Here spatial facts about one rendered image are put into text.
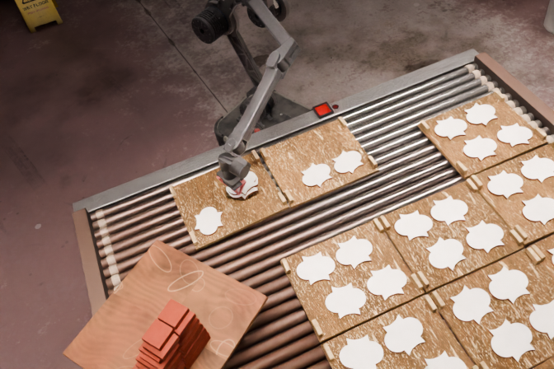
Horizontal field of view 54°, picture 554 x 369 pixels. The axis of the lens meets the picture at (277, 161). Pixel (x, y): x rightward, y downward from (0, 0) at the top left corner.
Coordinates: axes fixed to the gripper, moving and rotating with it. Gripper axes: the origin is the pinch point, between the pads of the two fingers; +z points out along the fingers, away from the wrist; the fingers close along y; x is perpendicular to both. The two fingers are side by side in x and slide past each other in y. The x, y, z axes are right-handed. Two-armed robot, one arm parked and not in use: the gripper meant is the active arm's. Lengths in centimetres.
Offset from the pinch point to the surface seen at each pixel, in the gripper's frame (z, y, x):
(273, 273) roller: 6.4, -37.3, 14.9
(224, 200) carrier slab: 4.2, 1.4, 5.0
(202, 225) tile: 3.4, -1.6, 19.5
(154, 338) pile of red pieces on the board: -27, -43, 64
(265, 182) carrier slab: 4.0, -5.0, -12.8
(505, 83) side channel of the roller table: 2, -51, -125
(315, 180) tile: 3.0, -21.5, -26.5
